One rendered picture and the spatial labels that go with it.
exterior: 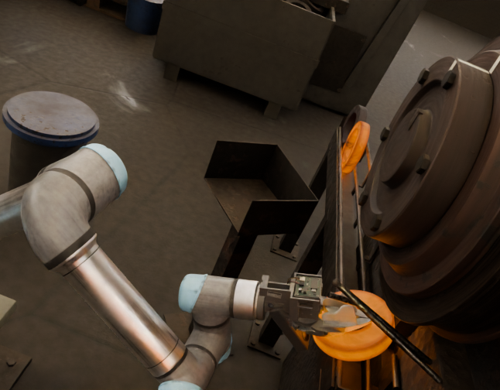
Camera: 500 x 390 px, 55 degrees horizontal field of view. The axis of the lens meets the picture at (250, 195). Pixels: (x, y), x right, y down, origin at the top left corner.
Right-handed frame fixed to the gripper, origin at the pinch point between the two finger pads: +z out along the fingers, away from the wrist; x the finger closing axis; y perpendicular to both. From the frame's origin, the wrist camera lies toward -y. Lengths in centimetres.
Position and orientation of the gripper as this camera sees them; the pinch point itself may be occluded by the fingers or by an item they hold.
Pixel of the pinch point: (364, 321)
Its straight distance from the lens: 96.0
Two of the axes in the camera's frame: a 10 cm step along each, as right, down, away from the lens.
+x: 1.8, -5.2, 8.3
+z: 9.8, 0.8, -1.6
